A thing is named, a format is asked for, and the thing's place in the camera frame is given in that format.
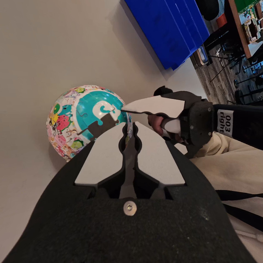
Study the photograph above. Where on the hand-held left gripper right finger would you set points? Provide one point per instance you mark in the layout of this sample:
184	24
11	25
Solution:
160	162

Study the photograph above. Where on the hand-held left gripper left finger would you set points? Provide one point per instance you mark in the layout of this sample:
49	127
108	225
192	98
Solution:
100	162

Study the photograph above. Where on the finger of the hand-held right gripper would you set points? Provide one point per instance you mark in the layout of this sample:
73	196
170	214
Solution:
156	105
172	125

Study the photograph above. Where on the colourful cartoon puzzle ball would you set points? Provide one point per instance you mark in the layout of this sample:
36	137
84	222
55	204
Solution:
65	123

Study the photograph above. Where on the person's right hand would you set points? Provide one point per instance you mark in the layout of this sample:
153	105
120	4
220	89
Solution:
155	123

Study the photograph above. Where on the blue plastic bin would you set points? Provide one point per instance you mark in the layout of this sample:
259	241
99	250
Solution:
168	30

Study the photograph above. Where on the wooden table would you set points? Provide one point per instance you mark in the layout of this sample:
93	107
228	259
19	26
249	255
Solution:
240	32

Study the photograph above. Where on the orange stool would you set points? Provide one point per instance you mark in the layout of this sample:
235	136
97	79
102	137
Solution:
221	20

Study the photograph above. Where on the green plastic bin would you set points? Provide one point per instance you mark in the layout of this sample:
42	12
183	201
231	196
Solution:
246	4

